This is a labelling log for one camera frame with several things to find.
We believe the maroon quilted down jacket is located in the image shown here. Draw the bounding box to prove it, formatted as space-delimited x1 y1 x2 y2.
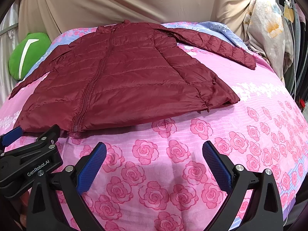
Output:
12 21 256 133

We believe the green plush pillow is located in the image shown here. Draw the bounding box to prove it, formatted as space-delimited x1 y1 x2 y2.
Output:
8 32 51 80

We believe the silver white curtain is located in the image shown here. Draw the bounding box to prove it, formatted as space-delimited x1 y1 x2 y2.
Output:
0 0 20 106

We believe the beige curtain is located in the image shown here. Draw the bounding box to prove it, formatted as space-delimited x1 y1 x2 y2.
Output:
18 0 250 40

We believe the floral cream blanket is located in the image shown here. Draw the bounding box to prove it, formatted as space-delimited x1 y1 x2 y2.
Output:
243 0 293 82

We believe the yellow hanging tag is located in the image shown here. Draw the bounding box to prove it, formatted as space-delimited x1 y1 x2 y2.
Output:
284 0 295 23

